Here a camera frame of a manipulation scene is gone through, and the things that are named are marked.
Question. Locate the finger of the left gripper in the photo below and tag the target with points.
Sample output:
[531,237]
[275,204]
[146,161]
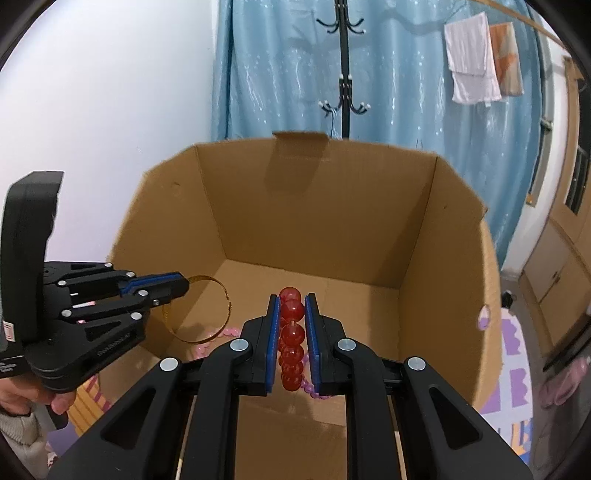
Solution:
[167,285]
[164,299]

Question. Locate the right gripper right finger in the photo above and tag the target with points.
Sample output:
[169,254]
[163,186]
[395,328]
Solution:
[403,419]

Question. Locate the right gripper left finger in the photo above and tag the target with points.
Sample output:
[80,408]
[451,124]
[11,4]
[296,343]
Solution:
[180,414]

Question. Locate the left hand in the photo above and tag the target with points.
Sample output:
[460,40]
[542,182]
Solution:
[18,395]

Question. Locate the pink slippers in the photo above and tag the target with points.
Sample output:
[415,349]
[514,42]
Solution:
[559,389]

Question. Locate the wooden wardrobe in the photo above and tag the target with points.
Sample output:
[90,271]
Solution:
[557,274]

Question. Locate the brown cardboard box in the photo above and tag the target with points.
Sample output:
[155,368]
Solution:
[392,242]

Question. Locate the blue curtain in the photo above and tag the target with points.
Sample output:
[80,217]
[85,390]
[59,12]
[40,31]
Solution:
[277,61]

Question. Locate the black coat rack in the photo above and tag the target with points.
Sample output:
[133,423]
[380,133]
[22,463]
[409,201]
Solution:
[343,26]

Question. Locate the white hanging towel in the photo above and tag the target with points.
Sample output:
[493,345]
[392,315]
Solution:
[471,61]

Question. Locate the orange patterned hanging towel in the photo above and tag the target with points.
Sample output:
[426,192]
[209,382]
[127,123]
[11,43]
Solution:
[507,59]

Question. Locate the wooden hanging pole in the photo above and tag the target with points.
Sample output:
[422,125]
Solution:
[526,19]

